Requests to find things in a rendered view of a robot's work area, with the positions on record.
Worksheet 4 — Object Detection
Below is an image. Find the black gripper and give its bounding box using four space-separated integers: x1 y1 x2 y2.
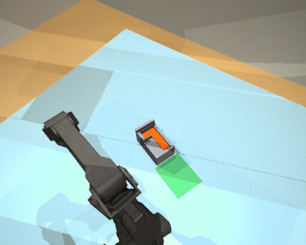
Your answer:
112 212 172 245

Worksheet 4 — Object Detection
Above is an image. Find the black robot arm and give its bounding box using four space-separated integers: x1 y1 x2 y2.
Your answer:
42 111 164 245

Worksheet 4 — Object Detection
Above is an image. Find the orange l-shaped part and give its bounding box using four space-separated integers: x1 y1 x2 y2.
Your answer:
142 128 169 151

